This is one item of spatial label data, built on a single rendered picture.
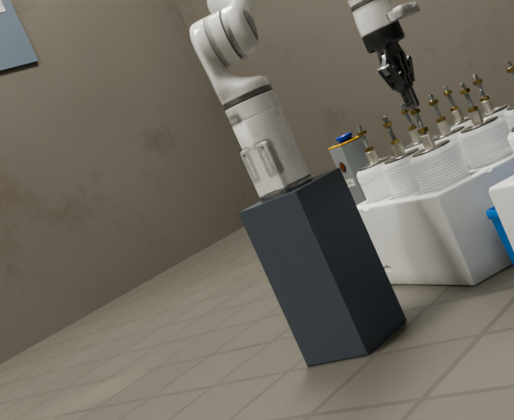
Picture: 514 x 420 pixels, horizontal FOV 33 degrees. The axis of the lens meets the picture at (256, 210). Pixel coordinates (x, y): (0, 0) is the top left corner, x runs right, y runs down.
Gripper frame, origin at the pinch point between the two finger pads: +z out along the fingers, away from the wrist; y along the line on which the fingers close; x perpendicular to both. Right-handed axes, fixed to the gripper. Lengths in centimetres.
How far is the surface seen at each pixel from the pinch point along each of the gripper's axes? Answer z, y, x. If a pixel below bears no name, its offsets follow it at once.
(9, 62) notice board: -83, -139, -221
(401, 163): 11.3, -2.8, -7.9
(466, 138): 11.5, -5.0, 5.4
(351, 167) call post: 10.1, -23.9, -28.6
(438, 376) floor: 36, 50, 7
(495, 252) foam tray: 31.9, 5.4, 5.5
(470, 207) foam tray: 22.2, 6.3, 4.9
